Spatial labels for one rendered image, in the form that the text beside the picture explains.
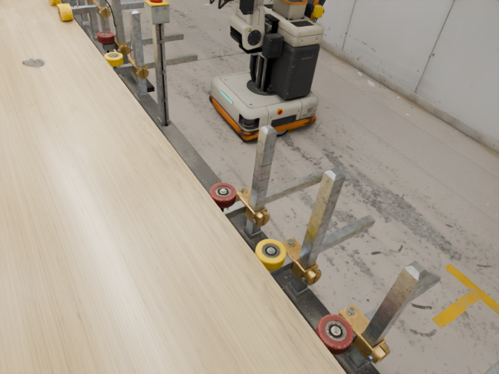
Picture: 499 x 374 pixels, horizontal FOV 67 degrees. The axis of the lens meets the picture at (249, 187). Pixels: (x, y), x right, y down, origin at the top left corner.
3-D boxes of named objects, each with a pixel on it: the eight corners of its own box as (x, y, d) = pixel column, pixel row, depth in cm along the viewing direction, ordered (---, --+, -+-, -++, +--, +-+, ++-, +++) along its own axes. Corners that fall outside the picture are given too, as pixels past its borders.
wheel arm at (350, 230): (364, 221, 126) (369, 212, 123) (372, 228, 124) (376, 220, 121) (256, 275, 106) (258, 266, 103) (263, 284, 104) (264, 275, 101)
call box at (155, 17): (162, 18, 146) (161, -4, 141) (170, 24, 142) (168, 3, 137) (145, 20, 143) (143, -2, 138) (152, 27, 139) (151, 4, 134)
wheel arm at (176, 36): (181, 38, 214) (181, 31, 211) (183, 41, 212) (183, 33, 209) (102, 50, 194) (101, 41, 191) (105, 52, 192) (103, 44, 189)
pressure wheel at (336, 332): (331, 377, 87) (344, 355, 79) (301, 355, 90) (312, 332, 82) (347, 349, 92) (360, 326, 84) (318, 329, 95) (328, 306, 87)
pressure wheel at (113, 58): (112, 73, 182) (108, 50, 174) (128, 76, 182) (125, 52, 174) (105, 80, 176) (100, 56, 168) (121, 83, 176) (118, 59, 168)
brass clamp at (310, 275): (292, 246, 115) (295, 236, 112) (321, 280, 107) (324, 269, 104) (275, 254, 112) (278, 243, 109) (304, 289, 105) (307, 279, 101)
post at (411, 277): (349, 362, 106) (416, 257, 73) (358, 374, 103) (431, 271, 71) (340, 369, 104) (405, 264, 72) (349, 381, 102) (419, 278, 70)
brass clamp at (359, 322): (349, 312, 100) (355, 301, 97) (387, 356, 92) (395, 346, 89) (332, 322, 97) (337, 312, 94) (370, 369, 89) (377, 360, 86)
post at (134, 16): (146, 106, 194) (136, 8, 162) (148, 110, 192) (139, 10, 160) (139, 107, 193) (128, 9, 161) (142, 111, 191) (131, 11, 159)
